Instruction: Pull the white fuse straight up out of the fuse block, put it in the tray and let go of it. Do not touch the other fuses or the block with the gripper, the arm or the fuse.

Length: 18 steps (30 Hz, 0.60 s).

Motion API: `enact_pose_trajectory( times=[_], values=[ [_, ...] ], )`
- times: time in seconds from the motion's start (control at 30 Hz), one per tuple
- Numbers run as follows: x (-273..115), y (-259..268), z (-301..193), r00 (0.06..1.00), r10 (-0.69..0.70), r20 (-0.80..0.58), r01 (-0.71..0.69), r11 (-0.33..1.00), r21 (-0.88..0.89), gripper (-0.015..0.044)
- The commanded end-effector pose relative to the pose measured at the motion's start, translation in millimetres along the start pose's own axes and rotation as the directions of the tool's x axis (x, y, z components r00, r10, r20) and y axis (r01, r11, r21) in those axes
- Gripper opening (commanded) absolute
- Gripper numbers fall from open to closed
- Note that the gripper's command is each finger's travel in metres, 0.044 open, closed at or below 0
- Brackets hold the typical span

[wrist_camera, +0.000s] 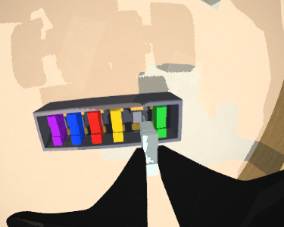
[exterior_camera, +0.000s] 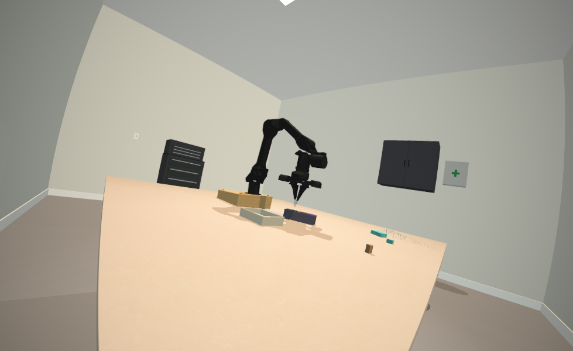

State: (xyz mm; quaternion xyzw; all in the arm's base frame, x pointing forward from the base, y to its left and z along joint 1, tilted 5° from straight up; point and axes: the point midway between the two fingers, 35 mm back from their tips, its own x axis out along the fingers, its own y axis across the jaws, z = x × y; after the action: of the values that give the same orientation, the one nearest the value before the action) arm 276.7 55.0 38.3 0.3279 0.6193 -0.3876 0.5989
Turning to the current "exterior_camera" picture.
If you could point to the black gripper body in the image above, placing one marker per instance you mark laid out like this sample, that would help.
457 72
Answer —
312 183

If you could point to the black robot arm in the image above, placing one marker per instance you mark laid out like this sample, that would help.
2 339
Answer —
271 127

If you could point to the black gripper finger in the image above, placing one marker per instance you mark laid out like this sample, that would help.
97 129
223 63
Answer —
302 189
295 190

